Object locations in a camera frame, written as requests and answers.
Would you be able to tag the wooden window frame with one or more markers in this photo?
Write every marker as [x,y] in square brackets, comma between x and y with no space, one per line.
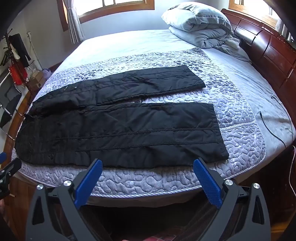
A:
[254,11]
[104,11]

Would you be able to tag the white wall pipe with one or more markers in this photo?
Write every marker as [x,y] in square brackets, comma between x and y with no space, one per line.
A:
[34,51]

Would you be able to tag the grey pillow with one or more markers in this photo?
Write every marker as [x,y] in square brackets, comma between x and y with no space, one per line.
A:
[196,16]

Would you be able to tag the folded grey duvet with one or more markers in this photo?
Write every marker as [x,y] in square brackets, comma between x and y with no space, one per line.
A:
[203,37]

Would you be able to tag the cardboard box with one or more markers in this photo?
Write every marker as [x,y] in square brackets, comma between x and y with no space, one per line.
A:
[37,81]

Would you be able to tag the wooden coat rack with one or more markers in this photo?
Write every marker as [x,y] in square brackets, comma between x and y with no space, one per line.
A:
[23,76]

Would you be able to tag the red bag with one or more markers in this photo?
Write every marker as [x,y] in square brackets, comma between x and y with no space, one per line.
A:
[18,74]

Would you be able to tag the pale curtain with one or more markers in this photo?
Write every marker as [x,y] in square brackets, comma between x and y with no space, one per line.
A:
[74,20]

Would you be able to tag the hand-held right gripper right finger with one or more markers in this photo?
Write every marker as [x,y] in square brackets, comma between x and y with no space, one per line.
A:
[207,183]

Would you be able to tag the wooden bed with pale sheet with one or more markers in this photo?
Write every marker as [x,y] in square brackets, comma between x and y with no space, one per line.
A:
[129,41]

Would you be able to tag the dark wooden headboard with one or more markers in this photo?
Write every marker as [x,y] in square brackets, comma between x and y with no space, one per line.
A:
[266,44]

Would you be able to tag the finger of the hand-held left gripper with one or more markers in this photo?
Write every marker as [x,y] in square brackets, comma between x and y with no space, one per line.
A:
[2,157]
[12,167]

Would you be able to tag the black hanging garment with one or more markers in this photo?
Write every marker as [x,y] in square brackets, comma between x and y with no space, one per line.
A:
[22,47]

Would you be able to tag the black chrome chair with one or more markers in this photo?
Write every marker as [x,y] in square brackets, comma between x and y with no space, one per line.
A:
[9,97]

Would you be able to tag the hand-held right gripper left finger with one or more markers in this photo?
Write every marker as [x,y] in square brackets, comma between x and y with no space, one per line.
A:
[89,183]

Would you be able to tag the black pants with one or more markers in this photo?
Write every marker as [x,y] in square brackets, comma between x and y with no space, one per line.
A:
[115,125]

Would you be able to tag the quilted lilac bedspread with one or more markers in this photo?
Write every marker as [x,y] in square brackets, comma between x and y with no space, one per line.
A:
[235,120]

